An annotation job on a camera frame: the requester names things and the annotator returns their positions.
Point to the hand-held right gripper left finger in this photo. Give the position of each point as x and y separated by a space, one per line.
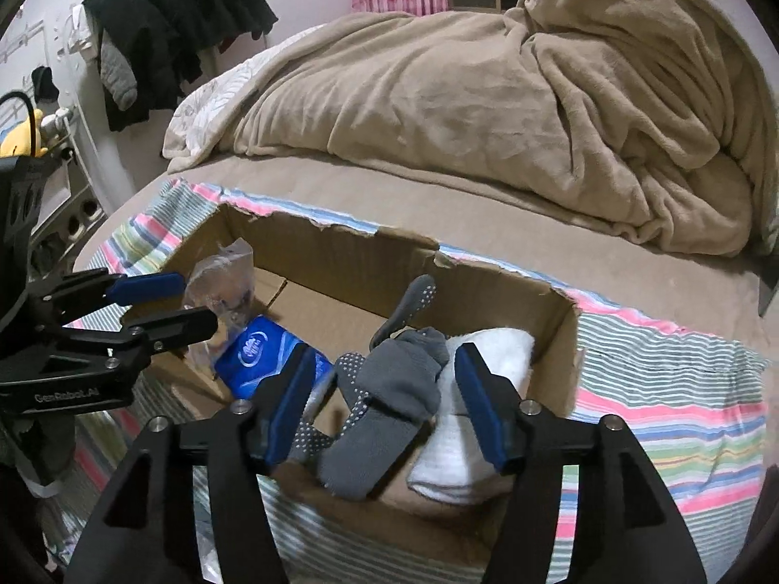
291 392

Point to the white fluffy sock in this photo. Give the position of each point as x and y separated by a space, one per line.
505 359

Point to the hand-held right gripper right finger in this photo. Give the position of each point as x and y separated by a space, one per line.
481 404

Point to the black jackets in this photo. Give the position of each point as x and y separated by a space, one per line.
158 18

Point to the beige fleece blanket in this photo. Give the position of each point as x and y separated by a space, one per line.
487 91

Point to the grey dotted sock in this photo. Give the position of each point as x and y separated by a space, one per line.
347 377
414 301

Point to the yellow plush toy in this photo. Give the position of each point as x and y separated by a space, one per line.
21 137

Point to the grey quilted garment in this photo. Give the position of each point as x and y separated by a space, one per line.
118 73

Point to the blue tissue packet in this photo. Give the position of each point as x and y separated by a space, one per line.
252 353

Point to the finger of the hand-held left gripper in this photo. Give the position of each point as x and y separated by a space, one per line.
182 322
152 286

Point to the cardboard box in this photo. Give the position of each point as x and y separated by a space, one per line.
341 267

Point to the clear plastic bag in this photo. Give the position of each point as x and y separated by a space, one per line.
222 280

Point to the black hat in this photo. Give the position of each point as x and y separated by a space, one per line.
45 82

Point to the floral white pillow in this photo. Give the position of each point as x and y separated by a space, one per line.
210 97

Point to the striped pastel cloth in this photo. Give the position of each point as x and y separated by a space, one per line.
657 426

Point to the bed with beige sheet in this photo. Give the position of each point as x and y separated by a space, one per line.
608 274

